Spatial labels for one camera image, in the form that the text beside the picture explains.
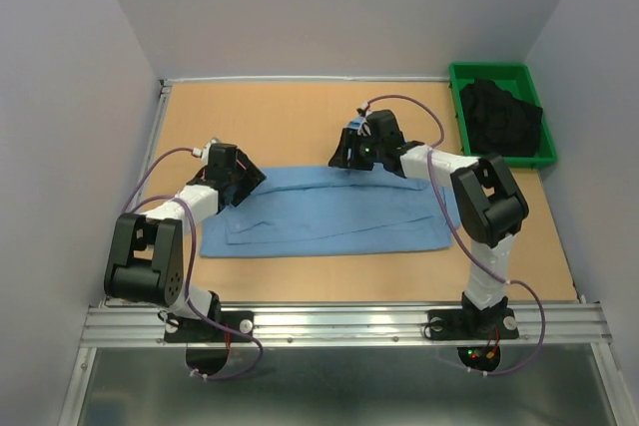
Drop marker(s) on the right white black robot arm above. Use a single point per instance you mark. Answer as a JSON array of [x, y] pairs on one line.
[[491, 209]]

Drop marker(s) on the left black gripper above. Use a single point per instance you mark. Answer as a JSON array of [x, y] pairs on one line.
[[252, 178]]

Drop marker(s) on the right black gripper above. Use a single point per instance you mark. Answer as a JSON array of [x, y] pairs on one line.
[[349, 139]]

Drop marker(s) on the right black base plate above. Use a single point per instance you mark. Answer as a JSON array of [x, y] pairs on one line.
[[461, 325]]

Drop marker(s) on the aluminium front rail frame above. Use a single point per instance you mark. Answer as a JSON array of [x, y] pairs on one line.
[[333, 325]]

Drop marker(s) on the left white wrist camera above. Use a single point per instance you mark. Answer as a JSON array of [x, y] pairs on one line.
[[202, 153]]

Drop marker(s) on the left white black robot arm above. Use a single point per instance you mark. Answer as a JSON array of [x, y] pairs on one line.
[[195, 314]]

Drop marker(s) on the black crumpled shirt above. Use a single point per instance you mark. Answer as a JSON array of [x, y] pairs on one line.
[[497, 122]]

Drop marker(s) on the light blue long sleeve shirt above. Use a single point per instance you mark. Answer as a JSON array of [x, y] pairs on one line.
[[323, 211]]

